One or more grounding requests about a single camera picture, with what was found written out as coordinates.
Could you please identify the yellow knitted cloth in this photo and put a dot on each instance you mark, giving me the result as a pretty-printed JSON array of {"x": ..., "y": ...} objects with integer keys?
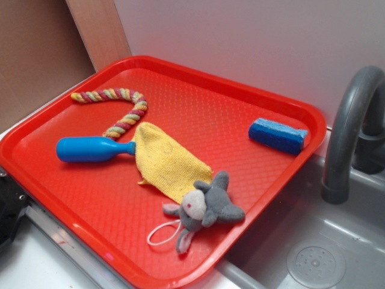
[{"x": 165, "y": 164}]

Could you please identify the red plastic tray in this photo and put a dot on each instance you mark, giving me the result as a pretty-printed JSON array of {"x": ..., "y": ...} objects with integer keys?
[{"x": 103, "y": 204}]

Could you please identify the grey plush donkey toy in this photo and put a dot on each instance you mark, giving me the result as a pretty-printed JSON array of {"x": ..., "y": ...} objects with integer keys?
[{"x": 206, "y": 205}]

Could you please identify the blue sponge block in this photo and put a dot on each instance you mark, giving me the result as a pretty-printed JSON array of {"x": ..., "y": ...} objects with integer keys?
[{"x": 278, "y": 136}]

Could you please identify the blue plastic bottle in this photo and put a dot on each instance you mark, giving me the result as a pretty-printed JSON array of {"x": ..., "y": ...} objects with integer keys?
[{"x": 91, "y": 149}]

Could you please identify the grey plastic sink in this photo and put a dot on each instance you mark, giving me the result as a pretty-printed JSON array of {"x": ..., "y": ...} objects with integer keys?
[{"x": 301, "y": 241}]

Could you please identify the grey plastic faucet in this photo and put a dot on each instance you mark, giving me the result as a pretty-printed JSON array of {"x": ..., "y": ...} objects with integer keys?
[{"x": 357, "y": 136}]

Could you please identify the brown cardboard panel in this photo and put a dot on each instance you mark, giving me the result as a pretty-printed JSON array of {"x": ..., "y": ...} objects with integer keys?
[{"x": 49, "y": 46}]

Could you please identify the black object at left edge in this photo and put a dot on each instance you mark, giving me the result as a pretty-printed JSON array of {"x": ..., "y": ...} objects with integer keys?
[{"x": 14, "y": 201}]

